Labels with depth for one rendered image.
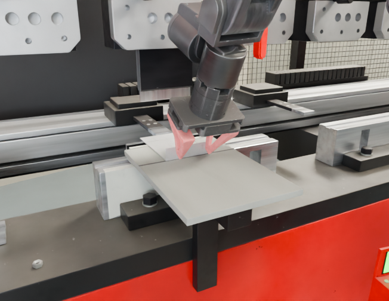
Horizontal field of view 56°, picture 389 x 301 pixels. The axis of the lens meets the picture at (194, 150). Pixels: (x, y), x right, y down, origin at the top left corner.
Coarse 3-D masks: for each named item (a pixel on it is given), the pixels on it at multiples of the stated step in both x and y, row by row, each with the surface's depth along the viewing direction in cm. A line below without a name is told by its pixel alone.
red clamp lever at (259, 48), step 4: (264, 32) 63; (264, 36) 63; (264, 40) 64; (256, 44) 64; (260, 44) 64; (264, 44) 64; (256, 48) 65; (260, 48) 64; (264, 48) 64; (256, 52) 65; (260, 52) 64; (264, 52) 64; (256, 56) 65; (260, 56) 65; (264, 56) 65
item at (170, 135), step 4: (152, 136) 72; (156, 136) 72; (160, 136) 72; (164, 136) 72; (168, 136) 72; (172, 136) 72; (144, 140) 69; (148, 140) 69; (152, 140) 69; (156, 140) 70
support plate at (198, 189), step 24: (144, 168) 57; (168, 168) 57; (192, 168) 57; (216, 168) 57; (240, 168) 57; (264, 168) 57; (168, 192) 50; (192, 192) 50; (216, 192) 50; (240, 192) 50; (264, 192) 50; (288, 192) 50; (192, 216) 44; (216, 216) 45
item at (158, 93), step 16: (176, 48) 64; (144, 64) 63; (160, 64) 64; (176, 64) 65; (144, 80) 64; (160, 80) 65; (176, 80) 66; (144, 96) 65; (160, 96) 67; (176, 96) 68
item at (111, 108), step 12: (132, 96) 91; (108, 108) 88; (120, 108) 84; (132, 108) 85; (144, 108) 86; (156, 108) 87; (120, 120) 84; (132, 120) 85; (144, 120) 81; (156, 120) 88; (156, 132) 73; (168, 132) 74
